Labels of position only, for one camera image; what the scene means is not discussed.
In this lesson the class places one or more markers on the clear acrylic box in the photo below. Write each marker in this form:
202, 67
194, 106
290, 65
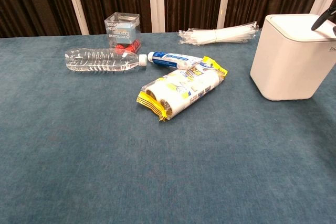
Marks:
122, 32

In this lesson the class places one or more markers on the bundle of wrapped white straws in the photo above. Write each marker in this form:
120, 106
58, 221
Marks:
218, 35

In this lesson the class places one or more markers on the clear plastic water bottle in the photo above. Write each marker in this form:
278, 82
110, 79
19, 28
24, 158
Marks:
99, 60

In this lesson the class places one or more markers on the yellow white garbage bag pack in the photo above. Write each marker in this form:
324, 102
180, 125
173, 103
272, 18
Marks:
181, 87

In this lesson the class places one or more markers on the white open-lid bin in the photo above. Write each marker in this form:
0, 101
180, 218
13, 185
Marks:
286, 64

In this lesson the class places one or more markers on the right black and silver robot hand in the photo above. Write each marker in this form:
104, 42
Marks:
321, 19

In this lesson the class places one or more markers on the blue table mat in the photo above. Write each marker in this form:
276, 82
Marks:
105, 155

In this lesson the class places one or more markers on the blue and white toothpaste tube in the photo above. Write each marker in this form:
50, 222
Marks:
170, 60

